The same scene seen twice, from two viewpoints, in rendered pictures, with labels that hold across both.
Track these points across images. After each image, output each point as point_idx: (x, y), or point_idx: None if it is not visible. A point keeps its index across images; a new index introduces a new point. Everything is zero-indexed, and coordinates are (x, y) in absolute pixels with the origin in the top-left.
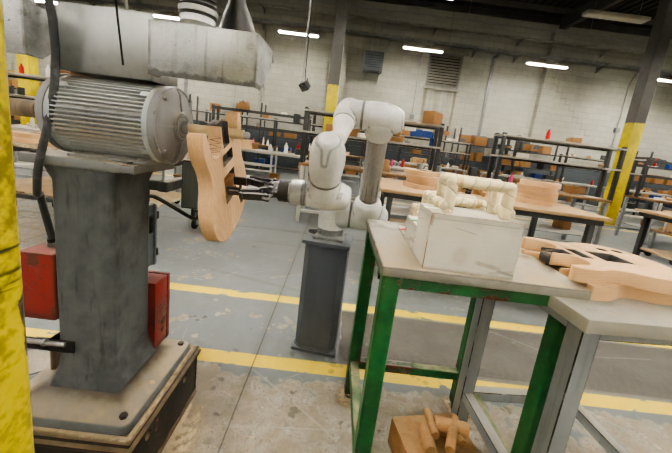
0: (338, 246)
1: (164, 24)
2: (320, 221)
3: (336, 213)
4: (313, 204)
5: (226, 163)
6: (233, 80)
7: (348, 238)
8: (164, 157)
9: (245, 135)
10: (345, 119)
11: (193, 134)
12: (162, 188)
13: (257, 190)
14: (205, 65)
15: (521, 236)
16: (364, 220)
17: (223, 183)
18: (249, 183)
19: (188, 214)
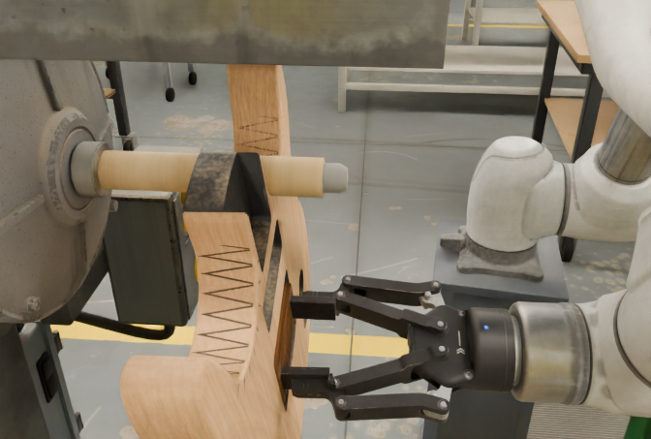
0: (536, 297)
1: None
2: (477, 226)
3: (526, 207)
4: (617, 413)
5: (270, 296)
6: (312, 42)
7: (548, 254)
8: (36, 313)
9: (333, 185)
10: None
11: (151, 382)
12: (53, 316)
13: (395, 373)
14: None
15: None
16: (611, 224)
17: (273, 381)
18: (345, 310)
19: (142, 329)
